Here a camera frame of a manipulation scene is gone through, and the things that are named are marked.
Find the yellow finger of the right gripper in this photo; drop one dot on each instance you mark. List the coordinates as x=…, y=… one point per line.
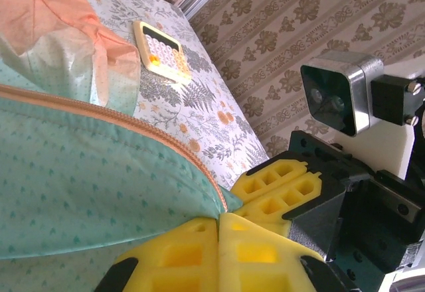
x=299, y=161
x=312, y=219

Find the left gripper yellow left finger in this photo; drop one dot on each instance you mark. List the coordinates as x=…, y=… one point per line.
x=179, y=259

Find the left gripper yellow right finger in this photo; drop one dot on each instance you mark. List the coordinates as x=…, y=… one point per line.
x=259, y=262

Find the orange and teal jacket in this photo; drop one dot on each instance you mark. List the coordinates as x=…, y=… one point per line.
x=83, y=179

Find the floral table cover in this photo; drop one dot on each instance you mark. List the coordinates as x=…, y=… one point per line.
x=206, y=106

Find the cream yellow calculator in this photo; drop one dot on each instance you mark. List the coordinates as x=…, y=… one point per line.
x=162, y=51

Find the right camera mount white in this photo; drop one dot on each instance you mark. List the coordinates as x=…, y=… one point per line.
x=382, y=152

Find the right wrist camera box silver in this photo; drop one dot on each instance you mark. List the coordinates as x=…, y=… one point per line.
x=352, y=83

